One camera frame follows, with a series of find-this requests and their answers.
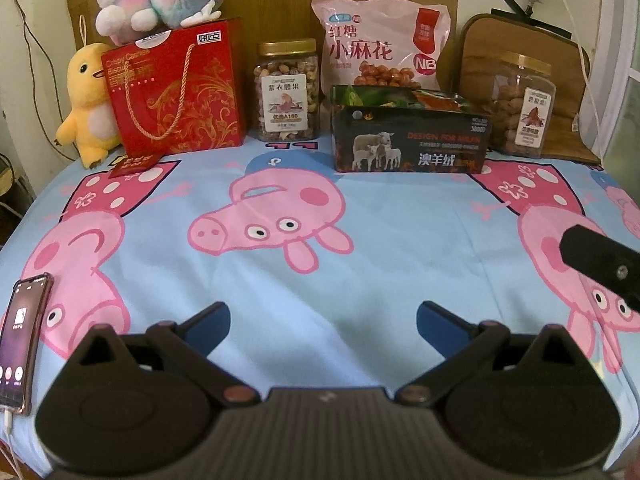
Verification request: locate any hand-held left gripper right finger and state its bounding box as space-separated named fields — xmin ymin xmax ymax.
xmin=397 ymin=301 xmax=593 ymax=406

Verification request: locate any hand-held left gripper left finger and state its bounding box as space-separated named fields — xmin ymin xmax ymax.
xmin=65 ymin=301 xmax=263 ymax=408

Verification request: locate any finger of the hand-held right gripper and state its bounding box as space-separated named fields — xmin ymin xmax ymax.
xmin=559 ymin=225 xmax=640 ymax=311

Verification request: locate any black cardboard box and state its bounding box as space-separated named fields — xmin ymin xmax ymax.
xmin=331 ymin=85 xmax=493 ymax=175

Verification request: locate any red snack packet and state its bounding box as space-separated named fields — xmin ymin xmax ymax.
xmin=412 ymin=89 xmax=471 ymax=113

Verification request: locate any dark green foil snack packet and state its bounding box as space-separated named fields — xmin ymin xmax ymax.
xmin=337 ymin=85 xmax=416 ymax=108

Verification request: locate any printed blue blanket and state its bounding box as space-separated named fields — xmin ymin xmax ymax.
xmin=0 ymin=132 xmax=640 ymax=480

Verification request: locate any pecan jar with gold lid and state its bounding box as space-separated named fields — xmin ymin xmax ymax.
xmin=487 ymin=51 xmax=558 ymax=158

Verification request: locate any red card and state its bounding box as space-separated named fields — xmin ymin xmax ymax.
xmin=107 ymin=152 xmax=161 ymax=178

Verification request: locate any frosted glass window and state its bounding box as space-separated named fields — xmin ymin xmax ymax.
xmin=582 ymin=0 xmax=640 ymax=171

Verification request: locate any smartphone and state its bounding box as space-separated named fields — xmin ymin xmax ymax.
xmin=0 ymin=272 xmax=55 ymax=402

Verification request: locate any red gift box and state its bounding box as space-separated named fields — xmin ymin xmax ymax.
xmin=100 ymin=17 xmax=248 ymax=158

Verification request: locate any cashew jar with gold lid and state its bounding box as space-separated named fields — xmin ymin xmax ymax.
xmin=256 ymin=37 xmax=321 ymax=143

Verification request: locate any yellow plush duck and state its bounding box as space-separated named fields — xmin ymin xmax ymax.
xmin=55 ymin=42 xmax=123 ymax=170

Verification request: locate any brown cushion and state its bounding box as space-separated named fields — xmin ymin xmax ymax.
xmin=459 ymin=12 xmax=603 ymax=166

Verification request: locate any pink snack bag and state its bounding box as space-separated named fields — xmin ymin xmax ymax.
xmin=311 ymin=0 xmax=453 ymax=96

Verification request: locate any wooden headboard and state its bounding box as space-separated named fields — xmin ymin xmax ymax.
xmin=65 ymin=0 xmax=461 ymax=126

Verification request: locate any white phone cable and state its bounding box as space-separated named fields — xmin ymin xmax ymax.
xmin=0 ymin=395 xmax=23 ymax=476

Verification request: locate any black wall cable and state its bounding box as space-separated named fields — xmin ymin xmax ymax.
xmin=10 ymin=0 xmax=76 ymax=91

